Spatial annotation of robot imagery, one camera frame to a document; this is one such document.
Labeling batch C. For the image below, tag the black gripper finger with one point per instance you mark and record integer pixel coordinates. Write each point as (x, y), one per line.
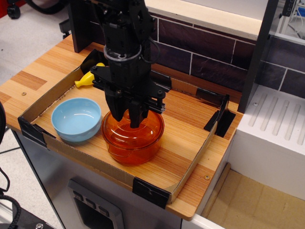
(118, 103)
(137, 113)

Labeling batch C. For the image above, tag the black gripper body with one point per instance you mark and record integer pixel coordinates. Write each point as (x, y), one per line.
(133, 77)

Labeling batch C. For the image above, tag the orange transparent pot lid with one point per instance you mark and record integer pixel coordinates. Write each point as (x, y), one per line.
(121, 135)

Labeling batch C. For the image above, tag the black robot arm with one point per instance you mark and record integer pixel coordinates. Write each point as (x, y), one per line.
(127, 27)

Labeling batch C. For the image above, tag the orange transparent pot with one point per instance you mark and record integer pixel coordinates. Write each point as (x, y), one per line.
(134, 157)

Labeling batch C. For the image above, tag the yellow toy banana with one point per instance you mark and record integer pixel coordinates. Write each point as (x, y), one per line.
(86, 80)

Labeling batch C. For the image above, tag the light blue bowl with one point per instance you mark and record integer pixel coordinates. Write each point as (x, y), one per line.
(77, 119)

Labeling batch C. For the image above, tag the cardboard fence with black tape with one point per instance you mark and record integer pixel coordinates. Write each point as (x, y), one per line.
(198, 131)

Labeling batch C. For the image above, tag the grey oven control panel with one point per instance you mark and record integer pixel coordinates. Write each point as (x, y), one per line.
(94, 211)

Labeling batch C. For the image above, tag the white toy sink unit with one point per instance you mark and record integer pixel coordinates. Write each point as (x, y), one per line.
(269, 143)

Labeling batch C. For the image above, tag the black caster wheel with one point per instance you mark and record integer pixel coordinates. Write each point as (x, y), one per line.
(13, 11)

